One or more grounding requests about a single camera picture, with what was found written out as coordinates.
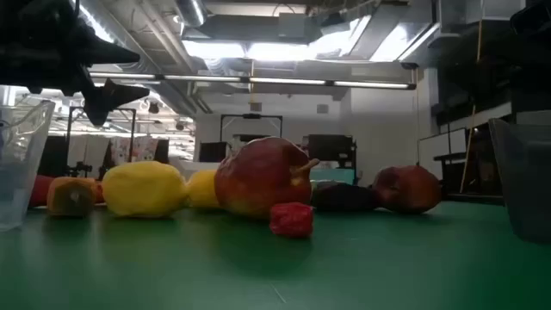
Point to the orange carrot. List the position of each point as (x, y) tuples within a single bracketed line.
[(71, 196)]

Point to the silver round air duct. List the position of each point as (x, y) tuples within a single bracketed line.
[(191, 12)]

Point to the yellow lemon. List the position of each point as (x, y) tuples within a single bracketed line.
[(202, 189), (142, 189)]

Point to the long red pepper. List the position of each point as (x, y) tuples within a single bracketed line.
[(39, 191)]

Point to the long LED light bar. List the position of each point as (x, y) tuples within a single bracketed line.
[(284, 81)]

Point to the dark red apple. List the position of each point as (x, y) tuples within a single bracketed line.
[(406, 189)]

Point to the small red pepper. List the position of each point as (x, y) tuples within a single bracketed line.
[(292, 220)]

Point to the large red yellow apple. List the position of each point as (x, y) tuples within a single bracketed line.
[(262, 176)]

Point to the green table mat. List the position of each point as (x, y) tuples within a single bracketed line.
[(129, 267)]

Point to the small black monitor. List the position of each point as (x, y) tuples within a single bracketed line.
[(208, 151)]

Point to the dark translucent plastic bin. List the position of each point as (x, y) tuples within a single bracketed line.
[(525, 181)]

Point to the white whiteboard panel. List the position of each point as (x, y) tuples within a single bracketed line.
[(439, 150)]

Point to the black computer monitor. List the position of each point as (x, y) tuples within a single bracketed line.
[(331, 148)]

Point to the patterned fabric panel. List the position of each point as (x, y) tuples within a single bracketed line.
[(142, 148)]

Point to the long purple eggplant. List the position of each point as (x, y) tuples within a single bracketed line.
[(344, 198)]

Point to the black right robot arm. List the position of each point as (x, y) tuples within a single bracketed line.
[(534, 19)]

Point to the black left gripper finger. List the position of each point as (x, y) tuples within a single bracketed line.
[(107, 53), (103, 99)]

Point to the clear plastic bin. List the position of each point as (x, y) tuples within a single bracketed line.
[(26, 142)]

